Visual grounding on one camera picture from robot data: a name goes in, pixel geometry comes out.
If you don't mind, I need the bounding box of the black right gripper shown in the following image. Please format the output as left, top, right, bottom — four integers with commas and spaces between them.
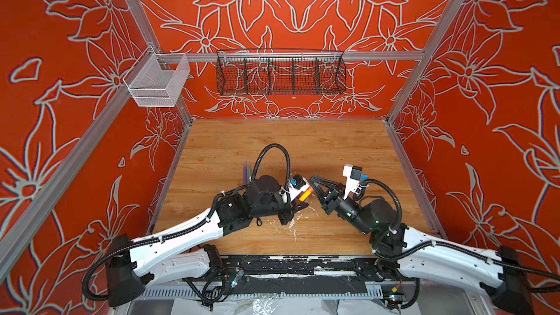
311, 177, 378, 239

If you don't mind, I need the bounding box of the orange marker pen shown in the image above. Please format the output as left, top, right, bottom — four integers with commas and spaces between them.
298, 188, 313, 202

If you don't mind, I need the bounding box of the green marker pen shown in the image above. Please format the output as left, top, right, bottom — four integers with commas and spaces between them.
246, 162, 252, 184

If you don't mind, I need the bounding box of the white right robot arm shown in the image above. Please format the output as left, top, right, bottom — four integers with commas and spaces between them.
309, 176, 535, 314

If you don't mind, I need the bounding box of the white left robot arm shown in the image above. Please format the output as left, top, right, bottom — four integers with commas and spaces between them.
104, 175, 312, 307

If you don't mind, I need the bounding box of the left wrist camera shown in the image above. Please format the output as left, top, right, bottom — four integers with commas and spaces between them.
284, 174, 311, 203

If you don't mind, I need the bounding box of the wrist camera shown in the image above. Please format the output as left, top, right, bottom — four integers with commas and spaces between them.
284, 174, 311, 203
343, 164, 363, 199

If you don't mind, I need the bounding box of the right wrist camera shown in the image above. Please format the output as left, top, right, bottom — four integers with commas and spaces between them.
343, 164, 363, 199

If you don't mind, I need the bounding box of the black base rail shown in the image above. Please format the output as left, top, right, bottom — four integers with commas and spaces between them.
174, 253, 417, 300

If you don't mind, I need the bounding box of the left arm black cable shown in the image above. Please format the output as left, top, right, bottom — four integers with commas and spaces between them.
251, 143, 293, 182

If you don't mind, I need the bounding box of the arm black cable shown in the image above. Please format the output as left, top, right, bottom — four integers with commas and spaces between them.
358, 178, 560, 294
251, 143, 293, 182

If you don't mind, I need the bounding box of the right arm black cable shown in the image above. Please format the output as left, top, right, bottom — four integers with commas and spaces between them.
358, 178, 560, 294

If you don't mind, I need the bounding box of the aluminium right floor rail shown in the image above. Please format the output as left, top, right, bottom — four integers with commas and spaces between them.
383, 120, 448, 240

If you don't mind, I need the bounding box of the black wire basket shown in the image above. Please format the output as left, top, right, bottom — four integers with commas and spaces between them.
216, 48, 347, 96

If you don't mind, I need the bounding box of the white wire basket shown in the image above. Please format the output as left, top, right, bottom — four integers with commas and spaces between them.
123, 52, 190, 108

